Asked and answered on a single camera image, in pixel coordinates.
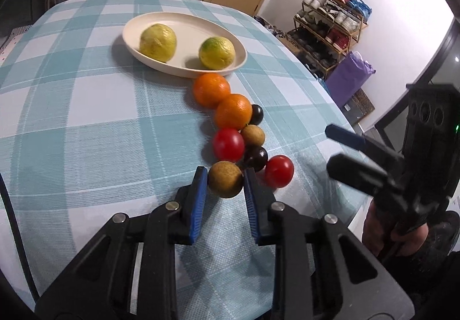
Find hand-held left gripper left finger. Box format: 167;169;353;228
35;166;209;320

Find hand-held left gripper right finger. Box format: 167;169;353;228
243;167;415;320

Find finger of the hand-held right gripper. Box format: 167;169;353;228
324;124;405;166
326;153;399;198

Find large brown longan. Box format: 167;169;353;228
208;161;244;198

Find red cherry tomato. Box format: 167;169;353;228
264;155;295;188
213;128;246;163

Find dark purple grape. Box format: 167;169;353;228
244;146;269;170
249;105;265;126

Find small brown longan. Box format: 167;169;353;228
240;125;266;147

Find orange tangerine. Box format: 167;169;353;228
193;72;231;108
215;94;253;130

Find cream oval plate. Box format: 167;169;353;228
122;12;247;78

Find person's right forearm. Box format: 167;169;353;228
381;210;460;320

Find person's right hand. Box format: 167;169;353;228
362;196;430;265

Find brown doormat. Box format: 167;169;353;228
343;88;375;126

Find purple bag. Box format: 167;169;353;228
325;51;376;110

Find wooden shoe rack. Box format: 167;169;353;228
293;0;369;79

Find row of shoes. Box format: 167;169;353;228
301;0;364;70

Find blue bag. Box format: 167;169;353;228
348;0;373;20

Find blue checked tablecloth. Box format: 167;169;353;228
0;0;364;320

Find pair of floor slippers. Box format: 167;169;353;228
253;15;288;38

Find yellow-green lemon, right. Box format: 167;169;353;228
199;37;236;70

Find yellow lemon, left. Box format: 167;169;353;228
139;24;177;63

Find black metal frame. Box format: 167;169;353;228
374;18;460;150

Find black cable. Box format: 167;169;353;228
0;173;41;302

